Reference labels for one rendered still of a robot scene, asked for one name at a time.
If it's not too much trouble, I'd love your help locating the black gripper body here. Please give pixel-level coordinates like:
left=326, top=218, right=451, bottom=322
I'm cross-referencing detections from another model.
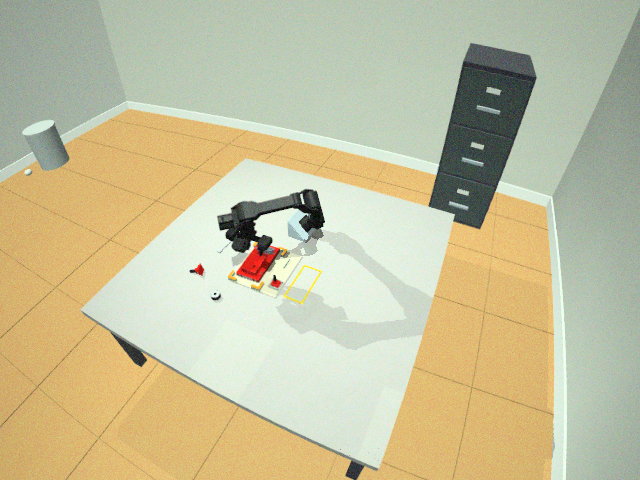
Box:
left=225, top=222, right=273, bottom=251

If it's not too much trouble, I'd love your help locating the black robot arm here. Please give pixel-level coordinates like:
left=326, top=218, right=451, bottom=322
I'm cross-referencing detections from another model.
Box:
left=217, top=189, right=325, bottom=253

